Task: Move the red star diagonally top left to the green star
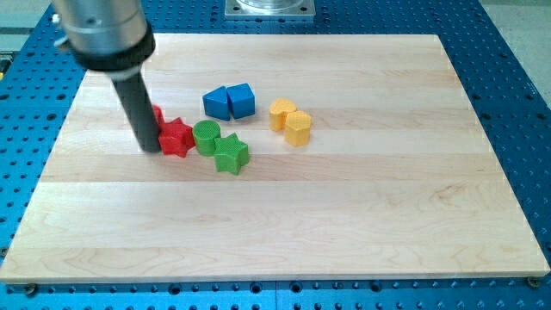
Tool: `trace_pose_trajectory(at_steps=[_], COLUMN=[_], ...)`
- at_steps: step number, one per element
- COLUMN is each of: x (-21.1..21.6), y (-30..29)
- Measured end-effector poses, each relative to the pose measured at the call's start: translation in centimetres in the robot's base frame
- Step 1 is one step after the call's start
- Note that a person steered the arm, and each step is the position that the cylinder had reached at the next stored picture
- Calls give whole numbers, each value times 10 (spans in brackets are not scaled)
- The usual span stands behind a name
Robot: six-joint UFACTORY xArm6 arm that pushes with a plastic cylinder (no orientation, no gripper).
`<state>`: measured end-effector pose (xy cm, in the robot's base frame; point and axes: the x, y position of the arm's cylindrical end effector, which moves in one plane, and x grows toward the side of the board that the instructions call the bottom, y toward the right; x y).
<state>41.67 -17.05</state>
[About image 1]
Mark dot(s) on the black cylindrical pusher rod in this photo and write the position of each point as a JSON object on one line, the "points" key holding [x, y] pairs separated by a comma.
{"points": [[140, 114]]}

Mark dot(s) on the red star block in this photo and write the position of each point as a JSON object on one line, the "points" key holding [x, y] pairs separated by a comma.
{"points": [[176, 138]]}

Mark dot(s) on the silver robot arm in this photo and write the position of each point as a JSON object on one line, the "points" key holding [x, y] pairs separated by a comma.
{"points": [[114, 37]]}

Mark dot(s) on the green star block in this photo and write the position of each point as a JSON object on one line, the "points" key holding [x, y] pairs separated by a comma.
{"points": [[230, 154]]}

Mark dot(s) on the red block behind rod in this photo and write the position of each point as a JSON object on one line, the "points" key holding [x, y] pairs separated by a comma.
{"points": [[159, 115]]}

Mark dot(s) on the green cylinder block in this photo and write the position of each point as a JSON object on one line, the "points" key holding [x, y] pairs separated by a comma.
{"points": [[204, 133]]}

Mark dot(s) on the blue triangle block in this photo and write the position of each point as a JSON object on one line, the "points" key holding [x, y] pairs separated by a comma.
{"points": [[216, 104]]}

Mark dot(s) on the blue perforated table plate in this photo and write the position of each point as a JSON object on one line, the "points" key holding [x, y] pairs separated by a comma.
{"points": [[41, 83]]}

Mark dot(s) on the blue cube block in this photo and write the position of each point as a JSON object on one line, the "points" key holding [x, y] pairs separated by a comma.
{"points": [[241, 101]]}

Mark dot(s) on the yellow heart block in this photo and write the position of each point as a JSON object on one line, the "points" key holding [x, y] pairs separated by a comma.
{"points": [[278, 111]]}

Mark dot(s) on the yellow hexagon block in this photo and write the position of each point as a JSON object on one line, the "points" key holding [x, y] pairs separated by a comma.
{"points": [[297, 128]]}

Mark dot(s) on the light wooden board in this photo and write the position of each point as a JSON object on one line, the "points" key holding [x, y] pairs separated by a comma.
{"points": [[398, 179]]}

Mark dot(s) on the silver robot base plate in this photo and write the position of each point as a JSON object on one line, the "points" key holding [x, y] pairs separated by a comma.
{"points": [[269, 8]]}

